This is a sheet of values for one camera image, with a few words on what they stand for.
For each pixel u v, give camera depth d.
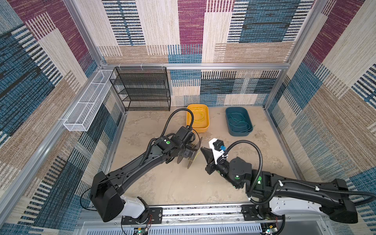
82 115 0.92
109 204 0.39
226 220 0.73
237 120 1.08
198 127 1.11
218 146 0.50
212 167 0.55
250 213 0.74
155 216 0.73
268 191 0.46
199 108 1.11
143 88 1.10
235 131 0.99
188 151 0.68
